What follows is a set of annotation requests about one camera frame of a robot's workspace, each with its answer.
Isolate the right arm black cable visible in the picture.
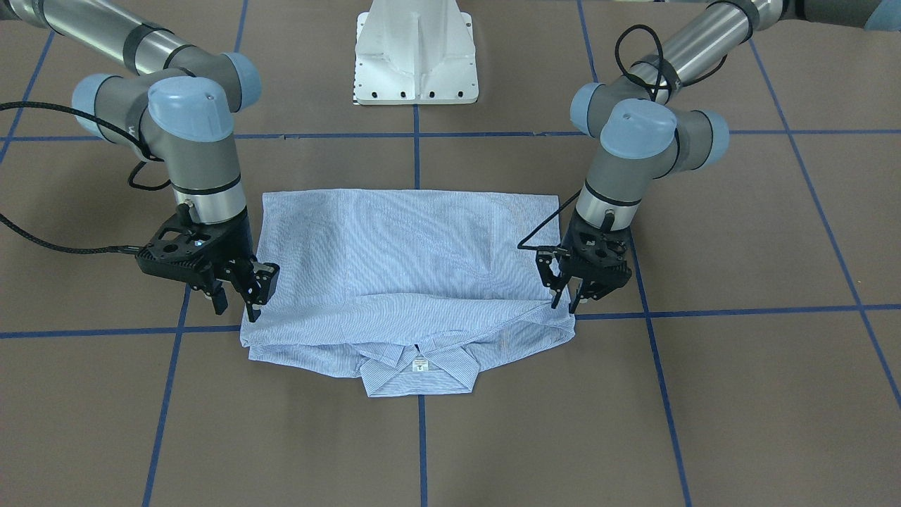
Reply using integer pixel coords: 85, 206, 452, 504
0, 101, 173, 256

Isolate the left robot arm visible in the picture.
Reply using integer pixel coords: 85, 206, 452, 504
535, 1, 899, 313

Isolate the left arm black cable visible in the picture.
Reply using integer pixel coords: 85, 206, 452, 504
517, 25, 727, 251

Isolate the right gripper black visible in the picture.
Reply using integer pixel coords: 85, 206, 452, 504
136, 208, 281, 323

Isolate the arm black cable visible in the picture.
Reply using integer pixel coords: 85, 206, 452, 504
0, 101, 173, 256
517, 25, 727, 251

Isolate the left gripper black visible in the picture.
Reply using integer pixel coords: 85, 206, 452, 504
536, 211, 633, 314

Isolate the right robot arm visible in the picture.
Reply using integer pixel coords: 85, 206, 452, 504
2, 1, 280, 322

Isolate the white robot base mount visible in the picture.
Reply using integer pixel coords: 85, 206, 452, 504
352, 1, 480, 106

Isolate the blue striped button shirt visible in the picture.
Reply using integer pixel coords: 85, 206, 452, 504
239, 189, 575, 397

